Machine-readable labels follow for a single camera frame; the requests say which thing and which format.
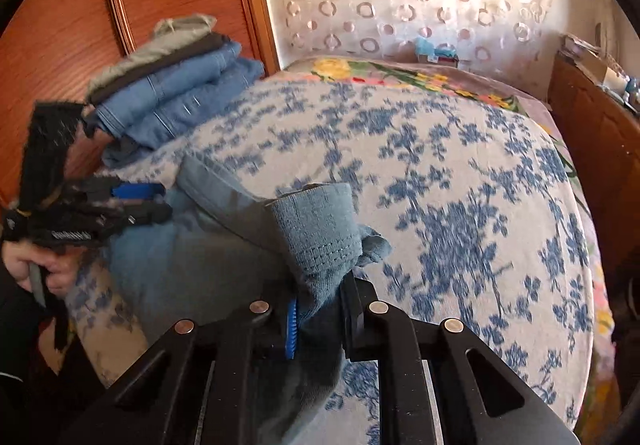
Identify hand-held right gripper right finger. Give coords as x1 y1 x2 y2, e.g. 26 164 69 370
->
341 274 577 445

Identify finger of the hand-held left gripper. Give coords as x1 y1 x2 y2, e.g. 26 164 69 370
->
101 202 174 237
74 180 167 202

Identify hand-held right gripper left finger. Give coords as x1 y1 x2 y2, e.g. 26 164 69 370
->
52 297 301 445

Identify teal pants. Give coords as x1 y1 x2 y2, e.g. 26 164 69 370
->
107 152 393 445

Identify person's left forearm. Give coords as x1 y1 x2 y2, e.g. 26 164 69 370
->
0 262 48 326

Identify person's left hand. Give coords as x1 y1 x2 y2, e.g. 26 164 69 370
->
1 244 82 295

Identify dark blue folded jeans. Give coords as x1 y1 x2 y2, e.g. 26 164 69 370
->
100 135 153 169

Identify stack of folded clothes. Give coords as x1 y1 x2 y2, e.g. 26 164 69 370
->
82 42 266 148

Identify grey-green folded garment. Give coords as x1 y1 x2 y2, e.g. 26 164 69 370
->
87 14 218 96

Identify dark brown folded garment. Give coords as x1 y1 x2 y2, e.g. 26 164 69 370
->
90 32 233 106

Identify blue floral blanket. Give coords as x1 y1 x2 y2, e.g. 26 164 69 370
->
65 70 596 445

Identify person's dark trouser leg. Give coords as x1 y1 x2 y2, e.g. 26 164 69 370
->
0 320 113 445

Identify wooden cabinet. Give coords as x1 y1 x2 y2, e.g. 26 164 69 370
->
547 50 640 276

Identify cardboard box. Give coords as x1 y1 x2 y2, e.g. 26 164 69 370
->
562 35 626 86

